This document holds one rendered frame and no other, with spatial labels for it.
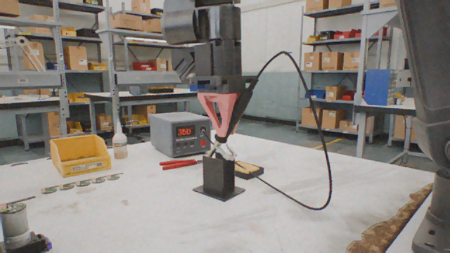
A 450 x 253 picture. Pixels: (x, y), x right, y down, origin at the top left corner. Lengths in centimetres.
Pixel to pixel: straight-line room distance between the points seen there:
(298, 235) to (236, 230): 8
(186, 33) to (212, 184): 26
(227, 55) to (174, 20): 11
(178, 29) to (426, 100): 36
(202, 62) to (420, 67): 30
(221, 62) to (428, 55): 27
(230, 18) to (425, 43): 26
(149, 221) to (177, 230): 5
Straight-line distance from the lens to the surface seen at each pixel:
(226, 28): 46
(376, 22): 217
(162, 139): 76
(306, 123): 490
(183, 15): 49
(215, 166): 50
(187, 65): 51
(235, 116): 46
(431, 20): 44
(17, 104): 268
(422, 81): 44
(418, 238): 44
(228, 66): 45
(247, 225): 42
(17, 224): 40
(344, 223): 46
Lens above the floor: 96
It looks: 11 degrees down
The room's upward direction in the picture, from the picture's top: straight up
